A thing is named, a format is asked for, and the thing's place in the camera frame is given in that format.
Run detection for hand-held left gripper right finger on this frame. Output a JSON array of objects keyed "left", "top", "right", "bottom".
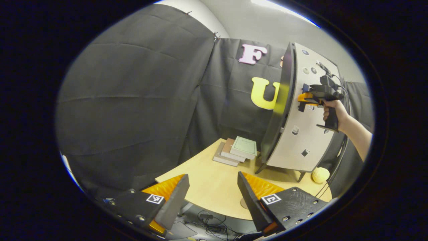
[{"left": 237, "top": 171, "right": 335, "bottom": 235}]

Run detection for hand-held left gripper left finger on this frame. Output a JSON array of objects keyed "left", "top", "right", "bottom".
[{"left": 100, "top": 174, "right": 190, "bottom": 235}]

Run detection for black door handle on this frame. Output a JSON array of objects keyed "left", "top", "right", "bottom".
[{"left": 299, "top": 83, "right": 310, "bottom": 113}]

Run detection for dark cabinet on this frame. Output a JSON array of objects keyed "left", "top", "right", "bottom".
[{"left": 255, "top": 42, "right": 348, "bottom": 183}]

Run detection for grey cabinet door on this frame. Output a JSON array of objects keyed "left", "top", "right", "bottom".
[{"left": 267, "top": 43, "right": 345, "bottom": 173}]

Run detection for grey book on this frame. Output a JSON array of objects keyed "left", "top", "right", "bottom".
[{"left": 213, "top": 142, "right": 239, "bottom": 167}]

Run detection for brown book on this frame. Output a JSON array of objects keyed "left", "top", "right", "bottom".
[{"left": 220, "top": 138, "right": 246, "bottom": 163}]

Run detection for yellow plush ball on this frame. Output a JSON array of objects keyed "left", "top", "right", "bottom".
[{"left": 312, "top": 167, "right": 330, "bottom": 184}]

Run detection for ceiling light panel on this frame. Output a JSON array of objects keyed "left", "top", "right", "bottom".
[{"left": 251, "top": 0, "right": 318, "bottom": 27}]

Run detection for black backdrop cloth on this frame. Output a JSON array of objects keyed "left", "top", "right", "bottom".
[{"left": 55, "top": 4, "right": 375, "bottom": 201}]

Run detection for black floor cables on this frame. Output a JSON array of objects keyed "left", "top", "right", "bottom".
[{"left": 184, "top": 209, "right": 243, "bottom": 239}]

